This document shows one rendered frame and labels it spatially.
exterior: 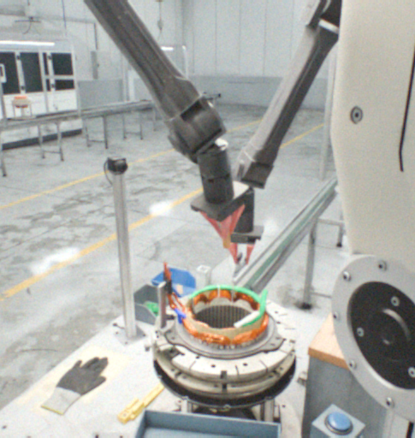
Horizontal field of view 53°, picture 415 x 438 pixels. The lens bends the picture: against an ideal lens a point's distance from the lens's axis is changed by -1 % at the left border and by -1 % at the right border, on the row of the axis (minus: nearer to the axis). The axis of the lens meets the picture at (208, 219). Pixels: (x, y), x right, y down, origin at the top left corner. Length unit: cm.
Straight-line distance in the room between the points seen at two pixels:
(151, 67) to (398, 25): 42
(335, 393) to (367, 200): 73
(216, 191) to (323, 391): 54
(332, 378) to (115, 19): 83
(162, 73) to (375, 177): 41
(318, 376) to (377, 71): 81
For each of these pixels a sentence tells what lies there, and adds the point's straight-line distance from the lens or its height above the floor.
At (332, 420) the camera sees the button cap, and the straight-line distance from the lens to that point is 88.
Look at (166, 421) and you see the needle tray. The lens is 85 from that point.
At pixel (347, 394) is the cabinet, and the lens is 104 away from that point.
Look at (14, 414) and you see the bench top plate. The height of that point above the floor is 78.
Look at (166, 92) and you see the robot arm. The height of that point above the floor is 161.
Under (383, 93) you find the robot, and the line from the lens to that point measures 33.
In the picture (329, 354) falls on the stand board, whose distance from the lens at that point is 99.
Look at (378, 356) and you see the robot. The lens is 44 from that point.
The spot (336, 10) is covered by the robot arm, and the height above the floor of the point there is 175.
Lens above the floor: 166
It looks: 21 degrees down
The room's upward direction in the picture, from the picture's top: straight up
